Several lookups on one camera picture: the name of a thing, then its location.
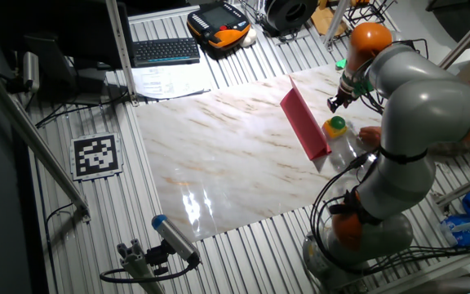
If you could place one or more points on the aluminium profile beam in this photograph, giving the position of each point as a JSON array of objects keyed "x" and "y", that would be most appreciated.
[
  {"x": 443, "y": 269},
  {"x": 467, "y": 185},
  {"x": 35, "y": 139}
]

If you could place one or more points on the printed white paper sheets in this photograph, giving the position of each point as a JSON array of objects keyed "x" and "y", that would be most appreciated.
[{"x": 165, "y": 81}]

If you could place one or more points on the person's hand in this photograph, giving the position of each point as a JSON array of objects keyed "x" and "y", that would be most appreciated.
[{"x": 370, "y": 136}]

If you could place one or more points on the white egg-shaped object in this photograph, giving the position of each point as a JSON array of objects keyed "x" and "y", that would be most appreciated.
[{"x": 250, "y": 37}]

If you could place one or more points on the black and white marker tag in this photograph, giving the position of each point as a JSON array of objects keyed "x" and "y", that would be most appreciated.
[{"x": 96, "y": 157}]

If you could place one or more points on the blue and white plastic bag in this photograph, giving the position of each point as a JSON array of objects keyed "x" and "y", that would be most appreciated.
[{"x": 461, "y": 230}]

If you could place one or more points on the silver camera with blue end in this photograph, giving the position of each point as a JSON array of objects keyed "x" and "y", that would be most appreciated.
[{"x": 174, "y": 237}]

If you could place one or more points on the brown cardboard piece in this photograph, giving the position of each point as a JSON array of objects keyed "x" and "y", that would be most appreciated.
[{"x": 320, "y": 20}]

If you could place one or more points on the marble pattern board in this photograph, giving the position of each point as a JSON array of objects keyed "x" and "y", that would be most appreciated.
[{"x": 218, "y": 155}]

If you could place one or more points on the black computer keyboard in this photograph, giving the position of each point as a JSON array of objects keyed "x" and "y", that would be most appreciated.
[{"x": 165, "y": 51}]

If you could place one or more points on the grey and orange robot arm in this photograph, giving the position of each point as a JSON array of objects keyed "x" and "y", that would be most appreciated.
[{"x": 422, "y": 110}]

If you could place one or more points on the red folded cardboard stand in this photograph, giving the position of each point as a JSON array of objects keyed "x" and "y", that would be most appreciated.
[{"x": 304, "y": 122}]

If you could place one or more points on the black camera clamp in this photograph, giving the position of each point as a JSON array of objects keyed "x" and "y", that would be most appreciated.
[{"x": 157, "y": 257}]

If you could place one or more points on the small green object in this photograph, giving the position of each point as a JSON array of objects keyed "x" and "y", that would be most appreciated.
[{"x": 341, "y": 64}]

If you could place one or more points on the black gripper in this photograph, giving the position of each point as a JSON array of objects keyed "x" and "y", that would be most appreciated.
[{"x": 346, "y": 95}]

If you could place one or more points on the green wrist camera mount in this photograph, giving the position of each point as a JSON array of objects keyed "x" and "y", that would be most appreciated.
[{"x": 364, "y": 87}]

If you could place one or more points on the short aluminium camera mount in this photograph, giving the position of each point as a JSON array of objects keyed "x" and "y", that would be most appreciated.
[{"x": 137, "y": 265}]

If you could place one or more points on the black round spool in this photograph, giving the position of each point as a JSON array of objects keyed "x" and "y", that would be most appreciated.
[{"x": 288, "y": 14}]

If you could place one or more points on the aluminium profile post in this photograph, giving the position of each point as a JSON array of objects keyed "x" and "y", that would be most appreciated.
[
  {"x": 337, "y": 18},
  {"x": 118, "y": 41},
  {"x": 467, "y": 36}
]

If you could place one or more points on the black and orange teach pendant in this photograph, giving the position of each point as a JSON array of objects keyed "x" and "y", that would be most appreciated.
[{"x": 218, "y": 24}]

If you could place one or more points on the green button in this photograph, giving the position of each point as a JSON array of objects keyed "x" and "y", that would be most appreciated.
[{"x": 336, "y": 124}]

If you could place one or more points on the silver depth camera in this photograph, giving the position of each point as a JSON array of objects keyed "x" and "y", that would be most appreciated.
[{"x": 31, "y": 71}]

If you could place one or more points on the black computer monitor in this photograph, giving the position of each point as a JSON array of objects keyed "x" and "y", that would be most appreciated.
[{"x": 63, "y": 24}]

